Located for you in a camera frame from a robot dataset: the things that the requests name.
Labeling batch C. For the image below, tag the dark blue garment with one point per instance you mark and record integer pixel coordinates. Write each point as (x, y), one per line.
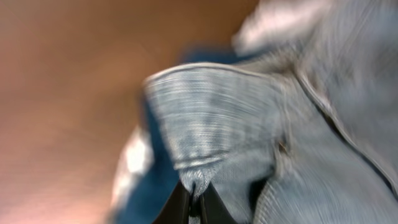
(152, 186)

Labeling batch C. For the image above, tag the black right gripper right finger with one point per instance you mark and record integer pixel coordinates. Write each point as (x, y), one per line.
(212, 208)

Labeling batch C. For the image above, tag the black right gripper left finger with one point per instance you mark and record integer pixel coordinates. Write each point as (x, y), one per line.
(177, 207)

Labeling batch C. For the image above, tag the light blue denim shorts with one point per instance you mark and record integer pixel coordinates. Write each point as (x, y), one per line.
(306, 133)

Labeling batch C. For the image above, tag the white garment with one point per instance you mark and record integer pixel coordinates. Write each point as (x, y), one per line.
(134, 162)

